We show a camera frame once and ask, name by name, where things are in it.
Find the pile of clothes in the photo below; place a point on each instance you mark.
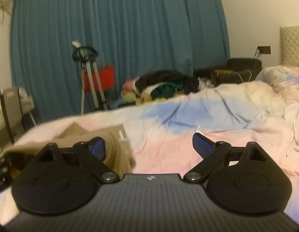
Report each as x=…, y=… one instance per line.
x=163, y=85

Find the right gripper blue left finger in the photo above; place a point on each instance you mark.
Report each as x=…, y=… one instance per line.
x=92, y=153

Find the black wall socket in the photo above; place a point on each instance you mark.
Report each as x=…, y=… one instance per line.
x=264, y=50

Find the garment steamer stand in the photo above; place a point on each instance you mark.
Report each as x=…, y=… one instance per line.
x=85, y=58

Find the teal curtain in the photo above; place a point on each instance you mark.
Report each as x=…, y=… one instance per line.
x=133, y=36

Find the black and beige chair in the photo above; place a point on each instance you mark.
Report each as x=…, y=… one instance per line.
x=12, y=113

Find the quilted headboard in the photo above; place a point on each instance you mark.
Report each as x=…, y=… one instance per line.
x=289, y=40

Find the tan t-shirt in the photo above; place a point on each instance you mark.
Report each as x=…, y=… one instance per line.
x=110, y=146

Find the black armchair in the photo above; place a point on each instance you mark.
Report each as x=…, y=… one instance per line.
x=237, y=71

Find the pastel tie-dye duvet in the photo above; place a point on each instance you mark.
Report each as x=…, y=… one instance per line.
x=159, y=134

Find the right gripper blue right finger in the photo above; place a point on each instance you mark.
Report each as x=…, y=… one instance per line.
x=213, y=157

